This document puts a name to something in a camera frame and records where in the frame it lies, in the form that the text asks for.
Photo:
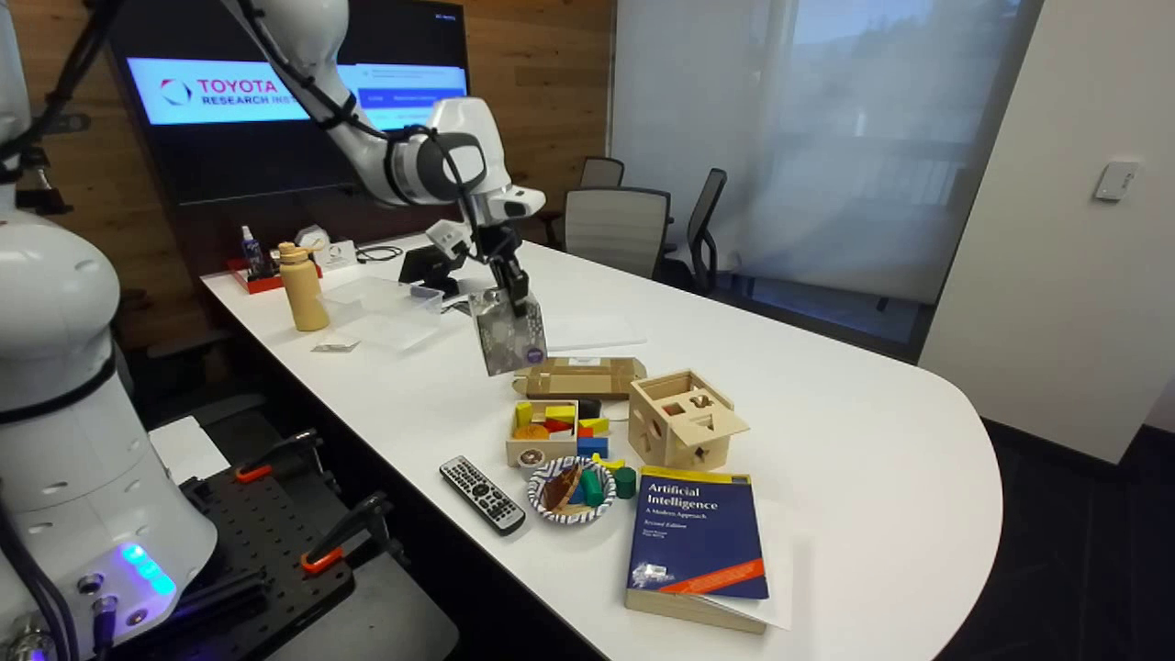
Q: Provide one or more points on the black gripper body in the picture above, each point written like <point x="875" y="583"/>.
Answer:
<point x="500" y="253"/>

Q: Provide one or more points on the grey patterned tissue box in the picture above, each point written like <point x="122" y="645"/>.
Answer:
<point x="513" y="339"/>

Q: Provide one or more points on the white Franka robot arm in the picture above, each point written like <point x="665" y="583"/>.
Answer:
<point x="59" y="466"/>

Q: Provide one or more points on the flat brown cardboard box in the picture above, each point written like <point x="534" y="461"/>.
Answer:
<point x="589" y="380"/>

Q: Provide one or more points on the wooden shape sorter box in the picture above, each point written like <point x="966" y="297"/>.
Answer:
<point x="685" y="425"/>

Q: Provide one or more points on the small black tablet screen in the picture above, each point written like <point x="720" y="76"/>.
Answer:
<point x="425" y="267"/>

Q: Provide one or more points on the grey office chair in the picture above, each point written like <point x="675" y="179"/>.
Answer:
<point x="615" y="226"/>
<point x="602" y="173"/>

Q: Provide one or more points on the clear plastic sheet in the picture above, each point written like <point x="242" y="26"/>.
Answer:
<point x="386" y="321"/>

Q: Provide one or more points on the red block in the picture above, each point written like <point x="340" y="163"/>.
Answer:
<point x="556" y="426"/>

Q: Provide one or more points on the wooden tray of blocks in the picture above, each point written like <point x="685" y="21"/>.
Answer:
<point x="537" y="447"/>

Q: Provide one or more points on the blue block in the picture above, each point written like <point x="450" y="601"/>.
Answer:
<point x="592" y="447"/>

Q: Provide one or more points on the white small objects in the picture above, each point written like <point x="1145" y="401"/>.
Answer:
<point x="325" y="248"/>

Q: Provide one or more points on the black office chair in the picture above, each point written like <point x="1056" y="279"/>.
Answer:
<point x="700" y="226"/>

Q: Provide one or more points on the yellow cube block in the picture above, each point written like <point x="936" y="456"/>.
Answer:
<point x="613" y="466"/>

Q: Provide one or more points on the tan bottle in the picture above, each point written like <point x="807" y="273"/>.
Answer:
<point x="304" y="297"/>

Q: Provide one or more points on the black remote control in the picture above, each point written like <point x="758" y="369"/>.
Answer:
<point x="484" y="492"/>

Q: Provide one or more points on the green cylinder block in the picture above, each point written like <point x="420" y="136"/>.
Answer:
<point x="627" y="483"/>

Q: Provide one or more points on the patterned bowl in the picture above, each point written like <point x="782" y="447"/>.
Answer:
<point x="569" y="517"/>

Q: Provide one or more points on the red tray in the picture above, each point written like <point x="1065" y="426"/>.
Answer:
<point x="261" y="286"/>

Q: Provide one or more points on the small spray bottle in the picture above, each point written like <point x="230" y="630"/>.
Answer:
<point x="253" y="253"/>

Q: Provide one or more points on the orange black clamp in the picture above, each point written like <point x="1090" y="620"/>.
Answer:
<point x="347" y="534"/>
<point x="278" y="461"/>

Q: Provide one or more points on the blue hardcover book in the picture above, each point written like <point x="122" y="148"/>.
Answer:
<point x="700" y="546"/>

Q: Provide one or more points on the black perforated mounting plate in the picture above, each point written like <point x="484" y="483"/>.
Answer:
<point x="261" y="539"/>

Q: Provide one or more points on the wall television screen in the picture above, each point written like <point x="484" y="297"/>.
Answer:
<point x="244" y="158"/>

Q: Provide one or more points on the black camera on tripod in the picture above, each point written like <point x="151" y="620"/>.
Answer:
<point x="41" y="186"/>

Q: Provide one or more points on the white light switch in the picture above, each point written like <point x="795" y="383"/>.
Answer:
<point x="1113" y="182"/>

